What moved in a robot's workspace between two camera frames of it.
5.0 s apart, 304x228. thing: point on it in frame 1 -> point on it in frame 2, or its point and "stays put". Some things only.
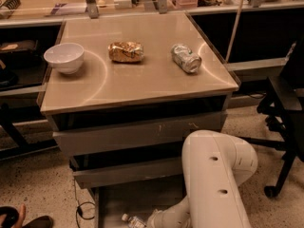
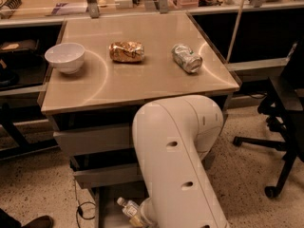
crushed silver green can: x=185 y=58 stays put
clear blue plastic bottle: x=133 y=221 -> x=129 y=207
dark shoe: x=42 y=221 stays put
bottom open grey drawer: x=139 y=200 stays put
